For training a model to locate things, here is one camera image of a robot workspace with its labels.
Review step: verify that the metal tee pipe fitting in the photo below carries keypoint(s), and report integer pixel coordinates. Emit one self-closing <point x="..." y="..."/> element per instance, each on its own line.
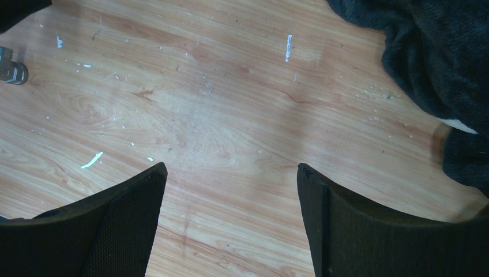
<point x="15" y="73"/>

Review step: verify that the black floral plush blanket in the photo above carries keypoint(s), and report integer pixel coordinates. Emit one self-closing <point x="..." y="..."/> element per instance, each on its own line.
<point x="437" y="53"/>

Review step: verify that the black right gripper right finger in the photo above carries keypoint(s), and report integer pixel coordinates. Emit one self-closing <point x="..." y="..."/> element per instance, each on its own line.
<point x="351" y="235"/>

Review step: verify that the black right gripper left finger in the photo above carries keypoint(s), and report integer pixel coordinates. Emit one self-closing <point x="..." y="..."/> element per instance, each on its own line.
<point x="110" y="233"/>

